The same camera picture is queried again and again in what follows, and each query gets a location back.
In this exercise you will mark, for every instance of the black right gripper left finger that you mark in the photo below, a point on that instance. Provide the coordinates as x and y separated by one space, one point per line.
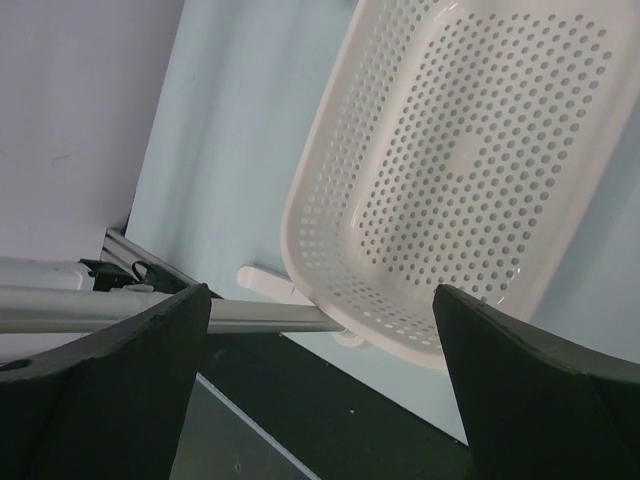
110 405

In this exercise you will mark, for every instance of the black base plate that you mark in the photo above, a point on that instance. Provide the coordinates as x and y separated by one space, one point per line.
263 407

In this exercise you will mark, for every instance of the white perforated plastic basket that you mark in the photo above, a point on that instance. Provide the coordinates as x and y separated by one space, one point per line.
460 143

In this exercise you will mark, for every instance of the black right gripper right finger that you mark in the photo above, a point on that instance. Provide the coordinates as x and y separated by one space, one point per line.
535 405

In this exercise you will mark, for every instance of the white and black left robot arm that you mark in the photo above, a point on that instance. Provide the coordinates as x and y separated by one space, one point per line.
83 275

